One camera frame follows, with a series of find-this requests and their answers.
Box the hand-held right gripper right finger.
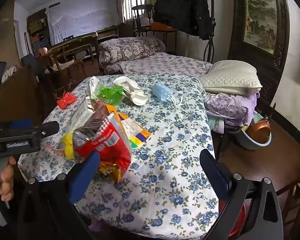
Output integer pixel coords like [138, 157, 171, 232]
[199, 149, 284, 240]

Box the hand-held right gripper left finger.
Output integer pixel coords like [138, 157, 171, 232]
[16, 151, 102, 240]

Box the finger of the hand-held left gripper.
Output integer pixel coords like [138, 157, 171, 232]
[9, 118, 60, 138]

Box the pink clear wrapper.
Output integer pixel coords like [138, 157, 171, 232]
[45, 144, 65, 157]

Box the red snack bag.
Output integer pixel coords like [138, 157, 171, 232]
[72, 119, 132, 178]

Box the red bin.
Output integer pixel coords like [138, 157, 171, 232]
[222, 200, 248, 240]

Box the white packet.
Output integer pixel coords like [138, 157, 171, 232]
[87, 76, 102, 98]

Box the green plastic wrapper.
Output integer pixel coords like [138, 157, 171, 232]
[94, 85, 127, 105]

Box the white plastic wrapper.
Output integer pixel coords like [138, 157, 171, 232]
[114, 76, 148, 105]

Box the person's left hand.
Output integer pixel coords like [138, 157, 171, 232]
[0, 156, 16, 203]

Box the yellow wrapper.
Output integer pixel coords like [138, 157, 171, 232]
[62, 132, 77, 160]

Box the orange snack packet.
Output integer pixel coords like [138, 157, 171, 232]
[99, 162, 123, 184]

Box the orange mesh net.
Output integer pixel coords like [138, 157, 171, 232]
[57, 92, 77, 110]

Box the white carton box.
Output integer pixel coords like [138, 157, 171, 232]
[65, 96, 95, 133]

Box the brown wooden cabinet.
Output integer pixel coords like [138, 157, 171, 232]
[0, 65, 44, 125]

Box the blue basin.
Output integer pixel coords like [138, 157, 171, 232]
[231, 125, 272, 151]

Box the pastel folded cloth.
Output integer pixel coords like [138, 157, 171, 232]
[209, 117, 225, 133]

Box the blue floral blanket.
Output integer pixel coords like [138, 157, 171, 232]
[17, 74, 219, 240]

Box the copper pot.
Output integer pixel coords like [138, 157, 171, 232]
[247, 102, 277, 143]

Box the colourful paper card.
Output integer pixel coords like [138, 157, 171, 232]
[119, 112, 152, 150]

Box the dark blue chair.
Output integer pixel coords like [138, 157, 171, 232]
[21, 54, 44, 80]

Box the purple folded blanket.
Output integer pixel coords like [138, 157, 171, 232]
[205, 92, 259, 127]

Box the small white cloth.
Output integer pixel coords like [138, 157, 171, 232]
[1, 66, 17, 83]

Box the wooden armchair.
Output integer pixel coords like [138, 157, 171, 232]
[44, 44, 95, 80]

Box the long wooden desk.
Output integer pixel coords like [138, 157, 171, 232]
[50, 29, 120, 55]

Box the cluttered wooden shelf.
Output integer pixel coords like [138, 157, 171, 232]
[27, 9, 49, 55]

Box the blue face mask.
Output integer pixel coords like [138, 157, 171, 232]
[152, 82, 184, 110]

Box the cream quilted pillow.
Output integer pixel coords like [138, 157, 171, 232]
[199, 60, 263, 95]

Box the floral pink pillow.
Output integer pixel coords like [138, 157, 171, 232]
[99, 37, 167, 74]

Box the white sheet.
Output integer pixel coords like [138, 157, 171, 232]
[46, 0, 120, 47]

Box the purple floral bedsheet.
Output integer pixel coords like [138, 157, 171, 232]
[120, 51, 213, 77]

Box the black metal coat stand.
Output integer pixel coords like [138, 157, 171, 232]
[204, 0, 215, 63]

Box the white hanging cloth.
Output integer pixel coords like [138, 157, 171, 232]
[177, 30, 205, 62]

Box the dark wooden chair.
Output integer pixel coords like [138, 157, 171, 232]
[132, 5, 154, 37]

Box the orange table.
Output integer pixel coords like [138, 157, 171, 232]
[150, 22, 178, 54]

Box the dark-framed landscape painting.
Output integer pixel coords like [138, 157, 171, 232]
[227, 0, 290, 108]

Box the black jacket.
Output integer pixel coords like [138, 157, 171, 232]
[153, 0, 214, 40]

